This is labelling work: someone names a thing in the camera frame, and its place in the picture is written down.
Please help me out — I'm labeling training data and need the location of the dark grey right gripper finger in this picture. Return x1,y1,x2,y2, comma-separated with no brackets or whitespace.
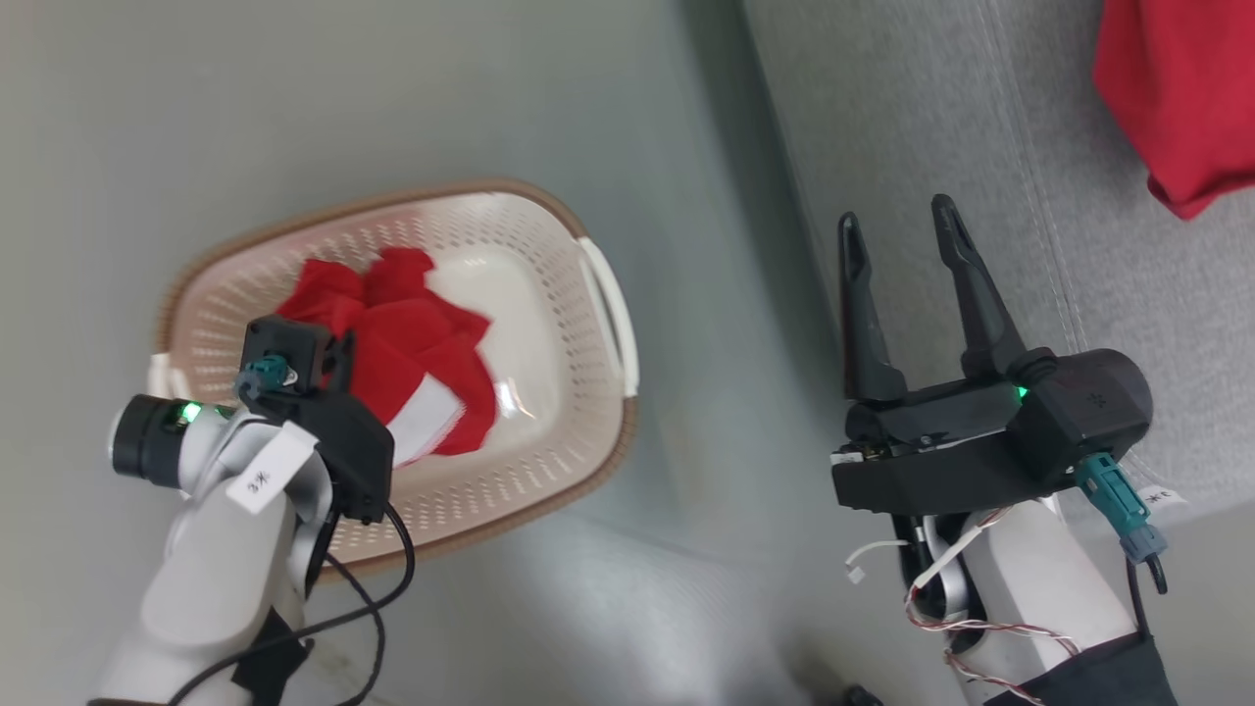
837,211,909,403
929,194,1030,380

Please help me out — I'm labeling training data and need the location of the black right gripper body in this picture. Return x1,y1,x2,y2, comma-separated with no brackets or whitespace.
830,378,1079,517

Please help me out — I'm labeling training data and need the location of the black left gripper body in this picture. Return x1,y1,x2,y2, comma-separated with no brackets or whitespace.
257,387,396,525

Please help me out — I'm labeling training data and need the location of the red cloth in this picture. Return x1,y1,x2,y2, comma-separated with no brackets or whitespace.
1092,0,1255,222
276,246,498,457

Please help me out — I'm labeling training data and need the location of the grey fabric sofa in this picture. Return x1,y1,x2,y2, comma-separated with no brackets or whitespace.
740,0,1255,516

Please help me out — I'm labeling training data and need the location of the white plastic laundry basket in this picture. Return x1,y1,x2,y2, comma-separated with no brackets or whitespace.
147,178,640,580

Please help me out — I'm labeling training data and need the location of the teal left camera connector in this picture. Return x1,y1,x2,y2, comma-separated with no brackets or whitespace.
235,355,295,399

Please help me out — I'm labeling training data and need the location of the teal camera connector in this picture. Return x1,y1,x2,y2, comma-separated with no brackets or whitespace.
1074,453,1171,566
235,355,295,399

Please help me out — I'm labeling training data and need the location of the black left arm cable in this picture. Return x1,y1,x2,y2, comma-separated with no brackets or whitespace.
167,500,418,706

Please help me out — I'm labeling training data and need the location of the teal right camera connector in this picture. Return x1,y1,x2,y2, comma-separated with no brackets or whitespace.
1074,453,1171,566

